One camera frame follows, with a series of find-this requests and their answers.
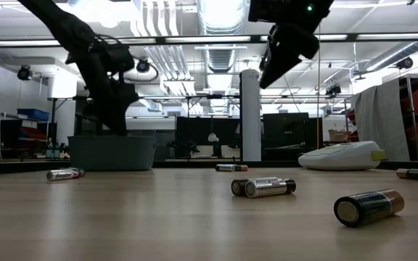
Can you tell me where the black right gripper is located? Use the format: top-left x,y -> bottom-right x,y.
258,22 -> 321,90

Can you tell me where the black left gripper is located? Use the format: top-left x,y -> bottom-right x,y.
65,45 -> 140,137

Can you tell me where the teal deep plastic bin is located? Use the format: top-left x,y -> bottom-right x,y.
67,135 -> 157,172

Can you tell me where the black ceiling spotlight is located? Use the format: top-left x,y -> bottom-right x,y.
396,57 -> 414,70
16,64 -> 34,82
325,85 -> 343,98
136,57 -> 151,74

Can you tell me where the black monitor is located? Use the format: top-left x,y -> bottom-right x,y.
261,112 -> 310,149

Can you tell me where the black desk equipment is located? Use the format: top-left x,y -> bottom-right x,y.
167,140 -> 201,157

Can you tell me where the blue bin on shelf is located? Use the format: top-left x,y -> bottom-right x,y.
16,108 -> 50,122

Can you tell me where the cardboard box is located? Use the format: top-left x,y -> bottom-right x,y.
327,129 -> 348,143

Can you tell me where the long black linear ceiling light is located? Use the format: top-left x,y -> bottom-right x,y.
0,33 -> 418,49

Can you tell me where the small white desk lamp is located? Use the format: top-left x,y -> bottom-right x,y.
208,132 -> 223,157

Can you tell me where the white label maker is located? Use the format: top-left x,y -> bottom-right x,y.
298,140 -> 387,172

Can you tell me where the grey hanging cloth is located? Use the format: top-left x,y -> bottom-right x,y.
352,78 -> 411,162

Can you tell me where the thin dark hanging cable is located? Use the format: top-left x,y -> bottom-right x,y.
316,0 -> 321,150

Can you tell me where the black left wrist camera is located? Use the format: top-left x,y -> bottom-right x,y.
102,43 -> 136,74

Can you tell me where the round silver air duct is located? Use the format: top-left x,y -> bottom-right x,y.
196,0 -> 249,73

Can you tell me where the black aluminium table frame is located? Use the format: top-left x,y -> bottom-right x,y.
0,159 -> 418,177

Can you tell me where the slanted silver air duct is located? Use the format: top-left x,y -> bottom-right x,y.
364,40 -> 418,73

